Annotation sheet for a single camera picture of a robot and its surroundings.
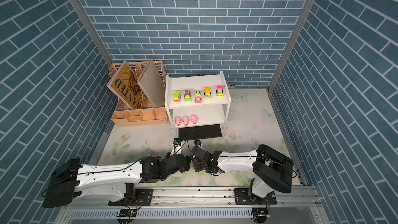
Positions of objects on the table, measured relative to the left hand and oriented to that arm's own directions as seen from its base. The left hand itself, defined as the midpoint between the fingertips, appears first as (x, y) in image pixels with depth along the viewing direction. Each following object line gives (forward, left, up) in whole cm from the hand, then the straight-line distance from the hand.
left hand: (191, 160), depth 78 cm
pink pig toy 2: (+16, +3, +12) cm, 20 cm away
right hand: (+1, -3, -8) cm, 8 cm away
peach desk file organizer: (+31, +30, -5) cm, 44 cm away
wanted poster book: (+40, +42, +15) cm, 60 cm away
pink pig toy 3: (+18, -1, +11) cm, 21 cm away
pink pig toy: (+17, +7, +11) cm, 21 cm away
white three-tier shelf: (+15, -3, +26) cm, 30 cm away
